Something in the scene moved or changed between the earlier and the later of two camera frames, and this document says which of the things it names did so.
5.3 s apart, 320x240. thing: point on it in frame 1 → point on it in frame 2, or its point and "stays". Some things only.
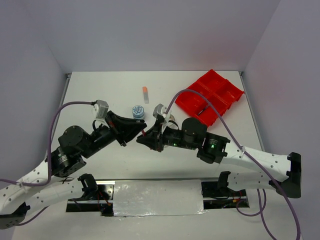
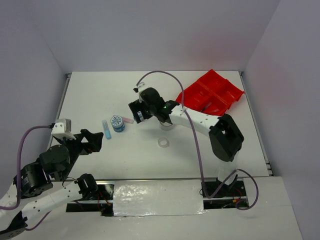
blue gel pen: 203,110 stays
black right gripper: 150,139 → 136,106
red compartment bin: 220,92 stays
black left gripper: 132,126 → 94,144
